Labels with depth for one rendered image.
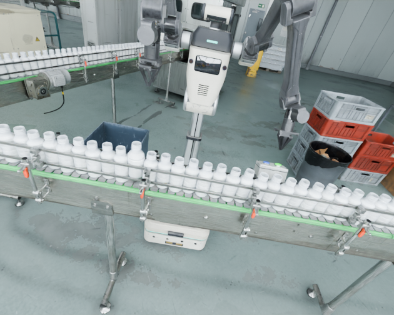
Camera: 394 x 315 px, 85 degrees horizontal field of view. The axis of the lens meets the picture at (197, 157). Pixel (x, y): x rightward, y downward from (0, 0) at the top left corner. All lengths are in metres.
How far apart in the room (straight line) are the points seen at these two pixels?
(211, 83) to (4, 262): 1.87
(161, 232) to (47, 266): 0.83
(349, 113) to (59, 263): 3.17
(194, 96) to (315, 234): 0.97
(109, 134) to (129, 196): 0.72
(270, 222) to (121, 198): 0.68
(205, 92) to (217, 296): 1.43
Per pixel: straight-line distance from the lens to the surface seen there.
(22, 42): 4.98
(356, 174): 3.82
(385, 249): 1.42
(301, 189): 1.01
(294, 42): 0.95
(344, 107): 3.01
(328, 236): 1.22
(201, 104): 1.37
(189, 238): 1.85
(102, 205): 1.10
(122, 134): 1.58
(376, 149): 3.69
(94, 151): 0.97
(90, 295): 1.85
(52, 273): 1.99
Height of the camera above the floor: 1.67
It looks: 34 degrees down
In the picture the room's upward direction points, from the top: 12 degrees clockwise
